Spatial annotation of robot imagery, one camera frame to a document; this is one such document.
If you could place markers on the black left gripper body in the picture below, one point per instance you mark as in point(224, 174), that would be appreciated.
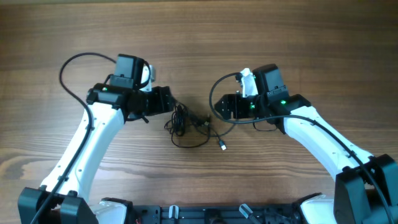
point(152, 102)

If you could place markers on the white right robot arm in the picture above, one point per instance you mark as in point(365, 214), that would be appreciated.
point(365, 185)

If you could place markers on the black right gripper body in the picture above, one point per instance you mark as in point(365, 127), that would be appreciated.
point(245, 107)

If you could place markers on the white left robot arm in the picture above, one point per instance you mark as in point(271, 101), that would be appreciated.
point(63, 195)

